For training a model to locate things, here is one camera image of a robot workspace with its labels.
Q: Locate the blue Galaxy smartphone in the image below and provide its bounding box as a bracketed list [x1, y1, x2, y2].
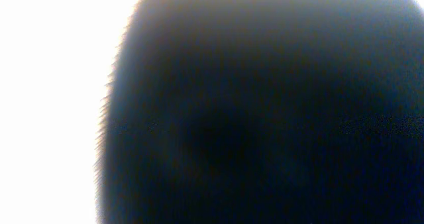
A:
[97, 0, 423, 224]

